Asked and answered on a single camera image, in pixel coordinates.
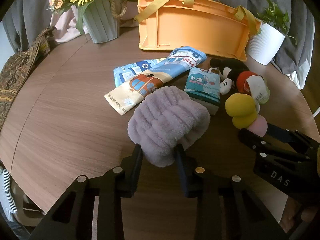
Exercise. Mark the black white mouse plush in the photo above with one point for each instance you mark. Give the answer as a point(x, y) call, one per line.
point(234, 73)

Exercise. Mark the grey metal flower bucket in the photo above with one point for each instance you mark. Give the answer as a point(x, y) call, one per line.
point(102, 19)

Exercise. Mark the yellow crate strap handle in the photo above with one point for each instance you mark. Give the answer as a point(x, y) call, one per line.
point(154, 6)

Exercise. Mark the beige fire truck cloth book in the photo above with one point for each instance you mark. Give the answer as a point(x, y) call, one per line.
point(135, 90)

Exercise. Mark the pink makeup sponge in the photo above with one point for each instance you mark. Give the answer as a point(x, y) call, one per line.
point(259, 126)

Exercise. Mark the patterned woven cushion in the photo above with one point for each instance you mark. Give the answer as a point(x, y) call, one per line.
point(19, 67)

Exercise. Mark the white plant pot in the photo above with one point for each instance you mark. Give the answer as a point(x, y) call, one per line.
point(264, 46)

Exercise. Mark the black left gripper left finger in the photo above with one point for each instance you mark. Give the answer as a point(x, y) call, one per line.
point(117, 183)

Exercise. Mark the blue vehicle print cloth book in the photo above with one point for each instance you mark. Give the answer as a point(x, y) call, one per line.
point(188, 57)

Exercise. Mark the pink sheer curtain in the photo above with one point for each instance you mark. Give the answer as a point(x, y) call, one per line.
point(66, 23)

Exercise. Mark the lilac fluffy headband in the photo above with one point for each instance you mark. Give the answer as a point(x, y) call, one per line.
point(166, 118)

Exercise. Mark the teal cartoon tissue pack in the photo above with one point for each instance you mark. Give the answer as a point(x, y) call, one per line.
point(203, 86)

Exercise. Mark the orange plastic crate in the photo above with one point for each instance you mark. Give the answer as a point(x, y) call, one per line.
point(209, 26)

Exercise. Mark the yellow makeup sponge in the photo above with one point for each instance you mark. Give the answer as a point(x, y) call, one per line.
point(241, 107)

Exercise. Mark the green leafy plant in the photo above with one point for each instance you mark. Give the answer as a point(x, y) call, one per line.
point(279, 20)

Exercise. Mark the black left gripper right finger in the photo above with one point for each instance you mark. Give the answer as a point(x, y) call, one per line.
point(200, 184)

